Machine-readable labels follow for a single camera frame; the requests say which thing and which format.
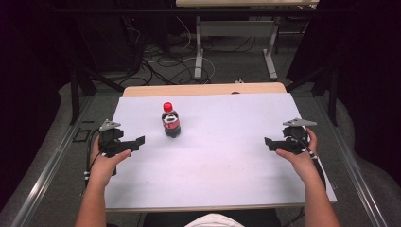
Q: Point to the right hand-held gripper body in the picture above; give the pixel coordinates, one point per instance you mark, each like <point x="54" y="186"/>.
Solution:
<point x="294" y="138"/>

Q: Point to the person's white shirt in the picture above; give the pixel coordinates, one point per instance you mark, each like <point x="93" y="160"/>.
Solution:
<point x="214" y="220"/>

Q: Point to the white table mat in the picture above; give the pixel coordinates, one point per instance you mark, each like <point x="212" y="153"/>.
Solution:
<point x="220" y="157"/>

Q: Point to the black curtain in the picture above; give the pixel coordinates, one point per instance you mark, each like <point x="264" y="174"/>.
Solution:
<point x="25" y="78"/>
<point x="369" y="78"/>

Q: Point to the aluminium floor rail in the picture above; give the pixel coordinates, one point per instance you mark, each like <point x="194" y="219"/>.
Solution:
<point x="356" y="164"/>
<point x="47" y="173"/>

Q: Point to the wooden table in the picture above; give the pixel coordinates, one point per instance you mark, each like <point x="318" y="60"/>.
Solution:
<point x="201" y="89"/>

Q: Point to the person's left hand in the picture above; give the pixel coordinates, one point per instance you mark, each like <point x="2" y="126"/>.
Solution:
<point x="104" y="167"/>

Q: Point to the person's right hand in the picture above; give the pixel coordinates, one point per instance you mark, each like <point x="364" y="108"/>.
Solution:
<point x="301" y="164"/>

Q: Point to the white-legged desk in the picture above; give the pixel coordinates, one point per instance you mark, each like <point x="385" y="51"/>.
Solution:
<point x="236" y="28"/>

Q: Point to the red bottle cap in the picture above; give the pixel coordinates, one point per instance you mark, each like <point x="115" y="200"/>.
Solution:
<point x="167" y="106"/>

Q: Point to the small cola bottle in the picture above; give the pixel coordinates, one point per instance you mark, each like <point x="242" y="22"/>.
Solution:
<point x="171" y="124"/>

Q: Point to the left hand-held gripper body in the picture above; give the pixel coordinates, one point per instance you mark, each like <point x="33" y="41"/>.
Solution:
<point x="108" y="142"/>

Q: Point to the black metal stand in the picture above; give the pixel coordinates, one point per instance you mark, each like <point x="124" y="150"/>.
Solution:
<point x="332" y="94"/>
<point x="75" y="94"/>

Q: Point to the black crossbar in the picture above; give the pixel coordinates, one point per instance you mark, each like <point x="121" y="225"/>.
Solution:
<point x="157" y="10"/>

